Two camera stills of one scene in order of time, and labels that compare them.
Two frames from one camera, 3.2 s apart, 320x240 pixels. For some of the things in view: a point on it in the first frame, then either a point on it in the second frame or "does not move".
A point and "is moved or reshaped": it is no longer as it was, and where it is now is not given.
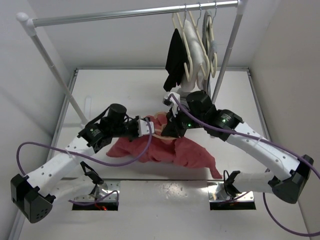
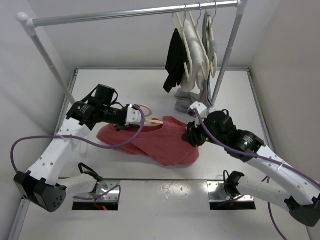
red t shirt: [187, 151] is moved or reshaped
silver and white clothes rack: [30, 23] does not move
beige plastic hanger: [161, 136] → [149, 122]
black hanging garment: [176, 58] does not move
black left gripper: [134, 119] → [122, 126]
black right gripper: [172, 127] → [192, 134]
